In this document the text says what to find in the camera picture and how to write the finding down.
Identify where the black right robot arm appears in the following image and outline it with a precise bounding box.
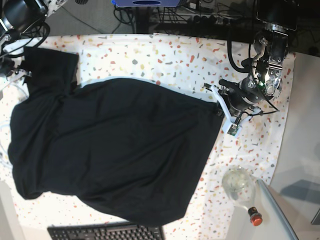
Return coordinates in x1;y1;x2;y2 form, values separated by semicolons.
0;0;66;91

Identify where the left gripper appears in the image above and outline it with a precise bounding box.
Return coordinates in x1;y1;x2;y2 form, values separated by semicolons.
203;65;283;138

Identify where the black computer keyboard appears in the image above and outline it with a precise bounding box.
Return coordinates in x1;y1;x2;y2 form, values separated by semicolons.
47;222;165;240

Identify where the white coiled cable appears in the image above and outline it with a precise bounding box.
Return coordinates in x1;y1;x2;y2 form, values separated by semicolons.
0;83;30;171

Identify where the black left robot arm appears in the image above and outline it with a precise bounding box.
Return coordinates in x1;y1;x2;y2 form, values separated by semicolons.
204;0;299;137

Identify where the terrazzo pattern tablecloth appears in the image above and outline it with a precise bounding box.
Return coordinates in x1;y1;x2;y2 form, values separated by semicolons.
0;33;296;240

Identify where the black t-shirt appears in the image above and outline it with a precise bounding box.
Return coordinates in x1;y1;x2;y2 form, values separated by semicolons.
8;47;223;227

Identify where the clear bottle with red cap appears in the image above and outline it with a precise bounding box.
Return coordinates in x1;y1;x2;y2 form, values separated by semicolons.
221;166;263;227

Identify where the blue box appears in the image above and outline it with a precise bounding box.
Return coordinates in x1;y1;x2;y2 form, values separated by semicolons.
111;0;187;8

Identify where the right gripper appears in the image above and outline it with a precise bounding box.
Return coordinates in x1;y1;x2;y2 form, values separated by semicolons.
0;32;33;90

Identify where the black power strip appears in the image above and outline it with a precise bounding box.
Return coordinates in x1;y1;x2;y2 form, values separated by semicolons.
186;14;241;27

